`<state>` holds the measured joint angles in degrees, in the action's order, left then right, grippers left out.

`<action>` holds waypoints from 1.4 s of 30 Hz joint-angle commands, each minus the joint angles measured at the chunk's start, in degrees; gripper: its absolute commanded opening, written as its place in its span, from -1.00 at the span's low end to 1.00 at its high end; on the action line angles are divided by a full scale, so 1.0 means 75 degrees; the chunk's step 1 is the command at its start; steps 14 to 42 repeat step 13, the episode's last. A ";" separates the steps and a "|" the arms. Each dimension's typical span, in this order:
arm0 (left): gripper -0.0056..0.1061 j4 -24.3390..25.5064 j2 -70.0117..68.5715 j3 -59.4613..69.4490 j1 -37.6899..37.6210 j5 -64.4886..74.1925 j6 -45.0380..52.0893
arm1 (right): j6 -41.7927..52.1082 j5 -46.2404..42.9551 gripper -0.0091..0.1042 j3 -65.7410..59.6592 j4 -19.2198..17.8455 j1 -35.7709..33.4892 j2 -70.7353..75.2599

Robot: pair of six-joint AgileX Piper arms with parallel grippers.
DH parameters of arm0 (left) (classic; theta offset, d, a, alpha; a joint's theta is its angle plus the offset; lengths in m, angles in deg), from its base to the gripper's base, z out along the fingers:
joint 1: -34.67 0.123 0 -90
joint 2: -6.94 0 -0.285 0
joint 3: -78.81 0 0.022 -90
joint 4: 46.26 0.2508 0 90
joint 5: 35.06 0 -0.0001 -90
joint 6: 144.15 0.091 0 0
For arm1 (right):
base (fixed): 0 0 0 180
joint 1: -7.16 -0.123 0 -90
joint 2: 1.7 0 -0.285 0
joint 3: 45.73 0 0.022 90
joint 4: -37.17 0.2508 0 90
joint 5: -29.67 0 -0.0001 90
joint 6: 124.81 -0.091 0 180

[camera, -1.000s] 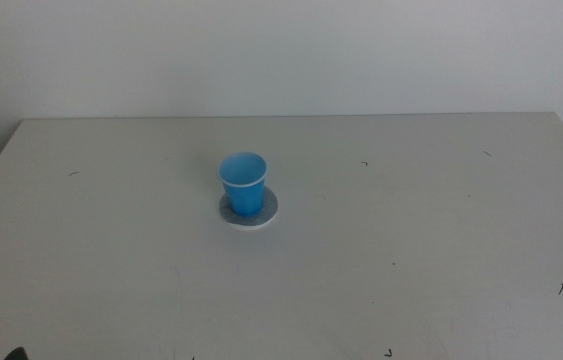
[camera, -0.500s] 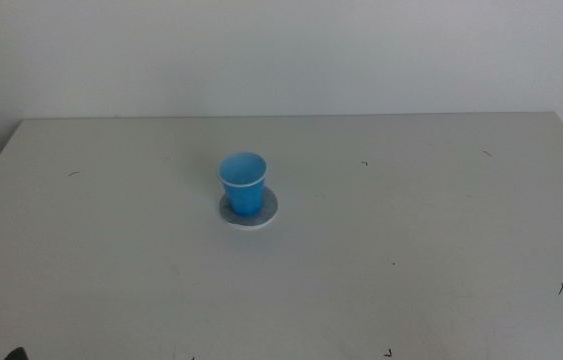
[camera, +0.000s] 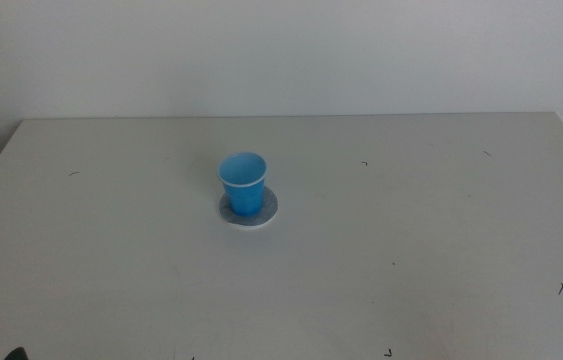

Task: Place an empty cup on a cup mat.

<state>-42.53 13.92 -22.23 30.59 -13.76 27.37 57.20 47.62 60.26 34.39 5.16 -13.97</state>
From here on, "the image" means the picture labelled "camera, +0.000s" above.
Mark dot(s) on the blue plastic cup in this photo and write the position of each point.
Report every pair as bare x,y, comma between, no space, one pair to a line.
245,197

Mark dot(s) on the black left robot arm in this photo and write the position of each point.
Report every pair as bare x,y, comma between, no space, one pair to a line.
17,355

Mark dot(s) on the round grey cup mat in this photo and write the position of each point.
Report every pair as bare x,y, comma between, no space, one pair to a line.
271,207

